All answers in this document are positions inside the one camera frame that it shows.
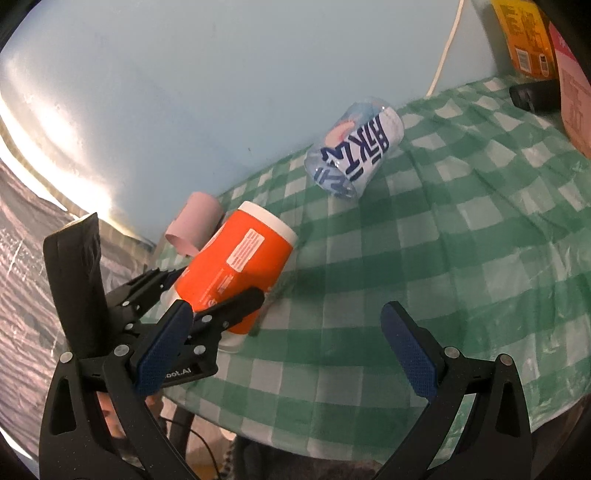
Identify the orange and white paper cup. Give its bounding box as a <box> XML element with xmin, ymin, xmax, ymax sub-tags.
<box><xmin>161</xmin><ymin>200</ymin><xmax>300</xmax><ymax>353</ymax></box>

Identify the pink plastic cup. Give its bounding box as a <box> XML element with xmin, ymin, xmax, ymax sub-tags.
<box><xmin>164</xmin><ymin>192</ymin><xmax>224</xmax><ymax>257</ymax></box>

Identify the grey patterned curtain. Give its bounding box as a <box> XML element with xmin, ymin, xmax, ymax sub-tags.
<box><xmin>0</xmin><ymin>156</ymin><xmax>153</xmax><ymax>462</ymax></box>

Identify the green checkered tablecloth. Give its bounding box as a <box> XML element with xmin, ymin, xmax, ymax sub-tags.
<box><xmin>167</xmin><ymin>77</ymin><xmax>590</xmax><ymax>461</ymax></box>

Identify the black rectangular device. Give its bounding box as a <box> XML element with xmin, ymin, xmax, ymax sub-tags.
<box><xmin>509</xmin><ymin>79</ymin><xmax>561</xmax><ymax>114</ymax></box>

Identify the pink paper package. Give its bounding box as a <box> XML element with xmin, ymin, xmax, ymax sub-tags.
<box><xmin>549</xmin><ymin>23</ymin><xmax>591</xmax><ymax>158</ymax></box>

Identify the orange yellow snack package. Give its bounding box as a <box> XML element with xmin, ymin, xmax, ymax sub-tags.
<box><xmin>491</xmin><ymin>0</ymin><xmax>557</xmax><ymax>80</ymax></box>

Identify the white power cable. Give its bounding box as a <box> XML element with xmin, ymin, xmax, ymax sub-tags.
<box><xmin>424</xmin><ymin>0</ymin><xmax>467</xmax><ymax>98</ymax></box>

